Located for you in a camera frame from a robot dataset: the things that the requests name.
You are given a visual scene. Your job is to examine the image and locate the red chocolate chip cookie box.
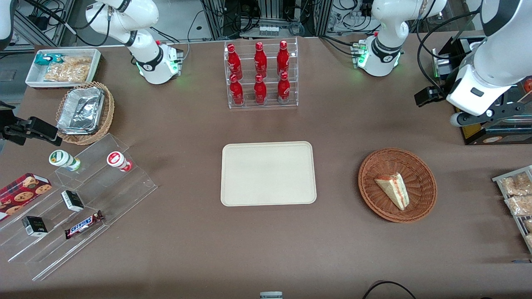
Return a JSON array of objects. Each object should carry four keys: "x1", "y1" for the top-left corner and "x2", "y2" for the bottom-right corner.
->
[{"x1": 0, "y1": 173, "x2": 53, "y2": 222}]

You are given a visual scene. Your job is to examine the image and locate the small black carton box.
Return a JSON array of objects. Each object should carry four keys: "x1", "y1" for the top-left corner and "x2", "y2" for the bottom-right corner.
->
[
  {"x1": 22, "y1": 216, "x2": 49, "y2": 238},
  {"x1": 61, "y1": 190, "x2": 85, "y2": 213}
]

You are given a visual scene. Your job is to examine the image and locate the brown round wicker basket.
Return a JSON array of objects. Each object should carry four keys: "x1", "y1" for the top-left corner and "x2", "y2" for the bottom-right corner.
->
[{"x1": 358, "y1": 148, "x2": 438, "y2": 224}]

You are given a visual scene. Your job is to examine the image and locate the black cable loop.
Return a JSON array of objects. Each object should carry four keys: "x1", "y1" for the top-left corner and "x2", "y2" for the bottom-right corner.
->
[{"x1": 362, "y1": 281, "x2": 417, "y2": 299}]

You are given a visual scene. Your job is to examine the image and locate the triangular sandwich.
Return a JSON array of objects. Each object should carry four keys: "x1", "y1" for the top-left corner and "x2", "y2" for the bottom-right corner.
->
[{"x1": 374, "y1": 172, "x2": 411, "y2": 211}]

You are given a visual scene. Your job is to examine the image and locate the grey wire snack rack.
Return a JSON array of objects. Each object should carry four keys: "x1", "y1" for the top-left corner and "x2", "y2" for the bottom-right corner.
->
[{"x1": 492, "y1": 165, "x2": 532, "y2": 255}]

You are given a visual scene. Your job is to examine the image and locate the green lid yogurt cup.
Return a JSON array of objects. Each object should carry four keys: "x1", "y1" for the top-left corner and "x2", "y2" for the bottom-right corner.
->
[{"x1": 49, "y1": 149, "x2": 82, "y2": 172}]

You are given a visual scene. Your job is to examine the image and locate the Snickers chocolate bar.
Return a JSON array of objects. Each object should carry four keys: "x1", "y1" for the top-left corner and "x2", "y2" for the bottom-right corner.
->
[{"x1": 64, "y1": 210, "x2": 105, "y2": 240}]

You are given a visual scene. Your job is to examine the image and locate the black food warmer appliance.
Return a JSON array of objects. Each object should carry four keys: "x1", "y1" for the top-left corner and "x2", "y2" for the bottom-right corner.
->
[{"x1": 431, "y1": 35, "x2": 532, "y2": 146}]

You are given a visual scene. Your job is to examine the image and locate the green snack packet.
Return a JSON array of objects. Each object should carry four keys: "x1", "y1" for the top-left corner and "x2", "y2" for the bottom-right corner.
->
[{"x1": 34, "y1": 53, "x2": 65, "y2": 67}]

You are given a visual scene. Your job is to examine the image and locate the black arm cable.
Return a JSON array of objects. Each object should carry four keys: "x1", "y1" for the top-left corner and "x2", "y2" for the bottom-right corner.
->
[
  {"x1": 23, "y1": 0, "x2": 113, "y2": 47},
  {"x1": 416, "y1": 8, "x2": 485, "y2": 90}
]

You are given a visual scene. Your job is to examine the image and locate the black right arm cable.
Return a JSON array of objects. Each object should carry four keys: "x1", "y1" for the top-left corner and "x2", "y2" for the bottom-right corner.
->
[{"x1": 23, "y1": 0, "x2": 113, "y2": 47}]

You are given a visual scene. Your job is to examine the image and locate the light oval wicker basket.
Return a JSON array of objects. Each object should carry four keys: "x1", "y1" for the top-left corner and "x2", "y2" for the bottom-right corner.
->
[{"x1": 55, "y1": 81, "x2": 116, "y2": 146}]

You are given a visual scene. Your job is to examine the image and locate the clear acrylic bottle rack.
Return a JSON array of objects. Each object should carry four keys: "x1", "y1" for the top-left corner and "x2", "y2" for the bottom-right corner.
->
[{"x1": 224, "y1": 37, "x2": 299, "y2": 110}]

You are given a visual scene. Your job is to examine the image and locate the white rectangular snack bin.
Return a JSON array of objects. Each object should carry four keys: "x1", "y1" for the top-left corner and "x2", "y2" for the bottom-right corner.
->
[{"x1": 25, "y1": 48, "x2": 102, "y2": 90}]

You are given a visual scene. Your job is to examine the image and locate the clear acrylic stepped riser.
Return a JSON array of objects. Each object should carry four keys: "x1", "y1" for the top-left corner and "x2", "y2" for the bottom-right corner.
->
[
  {"x1": 53, "y1": 133, "x2": 159, "y2": 227},
  {"x1": 0, "y1": 183, "x2": 111, "y2": 282}
]

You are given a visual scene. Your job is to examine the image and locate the clear bag of pastries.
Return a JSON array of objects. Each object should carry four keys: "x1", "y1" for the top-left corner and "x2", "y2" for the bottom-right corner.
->
[
  {"x1": 505, "y1": 195, "x2": 532, "y2": 217},
  {"x1": 500, "y1": 172, "x2": 532, "y2": 196}
]

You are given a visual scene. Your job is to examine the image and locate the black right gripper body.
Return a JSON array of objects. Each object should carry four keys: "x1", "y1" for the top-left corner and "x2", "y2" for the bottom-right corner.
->
[{"x1": 0, "y1": 102, "x2": 17, "y2": 127}]

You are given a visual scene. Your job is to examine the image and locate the clear bag of chips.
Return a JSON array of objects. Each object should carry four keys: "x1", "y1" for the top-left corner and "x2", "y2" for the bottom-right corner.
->
[{"x1": 43, "y1": 56, "x2": 93, "y2": 83}]

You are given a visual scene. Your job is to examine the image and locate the red soda bottle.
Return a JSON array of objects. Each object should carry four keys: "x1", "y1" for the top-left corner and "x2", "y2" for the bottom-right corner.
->
[
  {"x1": 254, "y1": 42, "x2": 268, "y2": 78},
  {"x1": 277, "y1": 71, "x2": 291, "y2": 104},
  {"x1": 277, "y1": 40, "x2": 291, "y2": 77},
  {"x1": 227, "y1": 44, "x2": 243, "y2": 79},
  {"x1": 254, "y1": 74, "x2": 268, "y2": 105},
  {"x1": 229, "y1": 75, "x2": 245, "y2": 106}
]

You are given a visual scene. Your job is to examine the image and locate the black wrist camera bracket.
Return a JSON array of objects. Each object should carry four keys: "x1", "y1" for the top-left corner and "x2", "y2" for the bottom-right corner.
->
[{"x1": 470, "y1": 100, "x2": 532, "y2": 126}]

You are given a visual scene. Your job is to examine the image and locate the stacked aluminium foil trays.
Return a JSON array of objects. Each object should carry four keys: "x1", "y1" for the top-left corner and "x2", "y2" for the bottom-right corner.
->
[{"x1": 57, "y1": 86, "x2": 105, "y2": 136}]

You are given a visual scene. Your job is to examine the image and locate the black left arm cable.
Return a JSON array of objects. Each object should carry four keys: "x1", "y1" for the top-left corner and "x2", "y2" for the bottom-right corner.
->
[{"x1": 416, "y1": 8, "x2": 485, "y2": 90}]

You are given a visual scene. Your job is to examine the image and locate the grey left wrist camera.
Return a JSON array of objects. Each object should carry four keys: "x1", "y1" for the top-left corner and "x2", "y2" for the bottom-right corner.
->
[{"x1": 450, "y1": 111, "x2": 474, "y2": 127}]

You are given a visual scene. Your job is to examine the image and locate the red lid yogurt cup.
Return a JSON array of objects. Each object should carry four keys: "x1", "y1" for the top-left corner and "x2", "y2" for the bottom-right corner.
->
[{"x1": 106, "y1": 151, "x2": 133, "y2": 173}]

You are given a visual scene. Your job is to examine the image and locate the beige rectangular serving tray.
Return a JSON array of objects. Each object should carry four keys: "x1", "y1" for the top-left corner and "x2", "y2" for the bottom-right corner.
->
[{"x1": 221, "y1": 141, "x2": 317, "y2": 207}]

